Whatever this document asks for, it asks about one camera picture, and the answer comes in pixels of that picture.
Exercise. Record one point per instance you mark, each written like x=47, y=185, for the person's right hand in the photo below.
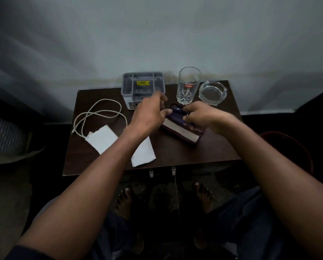
x=210, y=116

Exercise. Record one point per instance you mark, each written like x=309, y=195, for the person's left hand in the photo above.
x=146, y=113

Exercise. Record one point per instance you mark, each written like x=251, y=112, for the person's right fingers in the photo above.
x=189, y=113

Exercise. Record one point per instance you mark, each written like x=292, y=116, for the person's left thumb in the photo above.
x=166, y=113

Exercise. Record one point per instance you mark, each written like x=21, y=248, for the purple book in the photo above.
x=181, y=132

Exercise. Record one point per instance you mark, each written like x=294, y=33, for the person's right forearm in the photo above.
x=280, y=181

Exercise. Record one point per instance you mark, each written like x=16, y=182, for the person's left forearm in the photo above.
x=96, y=186

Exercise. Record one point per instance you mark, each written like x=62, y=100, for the clear drinking glass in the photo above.
x=189, y=86

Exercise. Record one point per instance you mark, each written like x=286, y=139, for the clear glass ashtray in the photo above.
x=212, y=93

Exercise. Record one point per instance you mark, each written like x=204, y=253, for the grey plastic organizer box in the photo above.
x=139, y=83

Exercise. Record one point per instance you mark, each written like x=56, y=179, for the brown wooden table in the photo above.
x=175, y=154

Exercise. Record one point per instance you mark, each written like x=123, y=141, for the white paper napkin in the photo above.
x=143, y=155
x=102, y=138

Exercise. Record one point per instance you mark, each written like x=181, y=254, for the person's right foot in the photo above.
x=203, y=197

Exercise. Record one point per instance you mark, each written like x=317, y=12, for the person's foot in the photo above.
x=124, y=201
x=203, y=197

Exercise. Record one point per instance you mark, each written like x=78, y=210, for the person's left foot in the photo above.
x=124, y=201

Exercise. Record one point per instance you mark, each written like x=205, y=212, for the red round stool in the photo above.
x=299, y=148

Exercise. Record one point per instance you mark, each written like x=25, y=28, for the person's right leg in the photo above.
x=245, y=224

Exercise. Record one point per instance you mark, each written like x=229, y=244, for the beige blanket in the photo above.
x=12, y=158

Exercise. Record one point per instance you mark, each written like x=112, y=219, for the striped pillow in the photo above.
x=4, y=135

